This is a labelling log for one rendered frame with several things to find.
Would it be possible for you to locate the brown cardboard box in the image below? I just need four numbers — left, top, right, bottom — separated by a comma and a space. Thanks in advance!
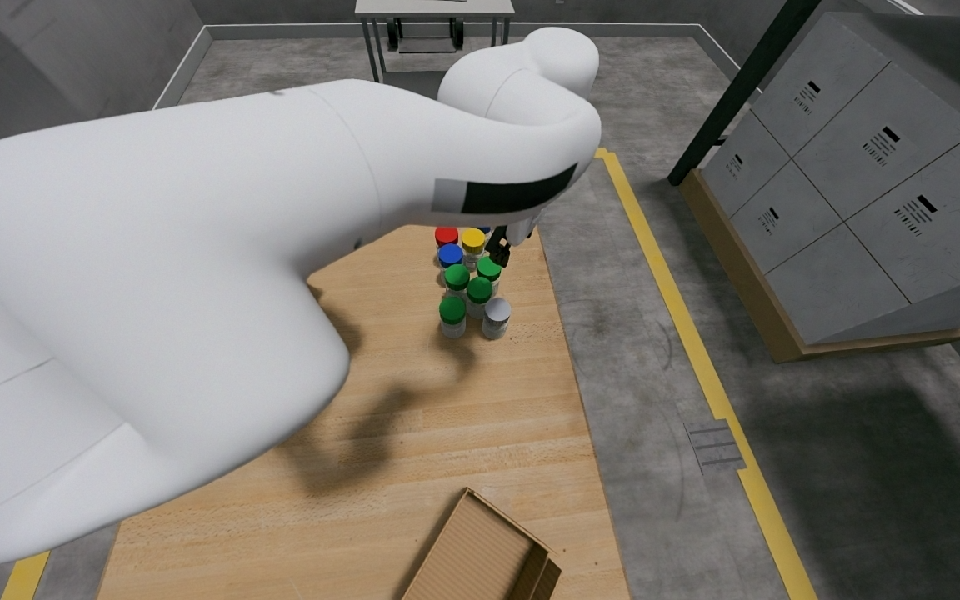
400, 487, 563, 600

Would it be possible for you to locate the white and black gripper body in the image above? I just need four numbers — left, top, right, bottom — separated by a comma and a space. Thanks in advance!
506, 204, 550, 247

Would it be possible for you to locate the glass bottle with blue cap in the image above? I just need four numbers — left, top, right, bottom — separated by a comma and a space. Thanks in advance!
471, 227, 492, 248
438, 243, 463, 285

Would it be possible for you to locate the glass bottle with yellow cap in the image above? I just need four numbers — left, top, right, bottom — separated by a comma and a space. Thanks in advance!
462, 228, 485, 271

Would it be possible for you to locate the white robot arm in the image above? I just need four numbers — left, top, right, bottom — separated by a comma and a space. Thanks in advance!
0, 27, 601, 563

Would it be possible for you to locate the red ribbed bottle cap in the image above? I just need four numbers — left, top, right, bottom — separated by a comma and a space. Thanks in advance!
435, 227, 459, 261

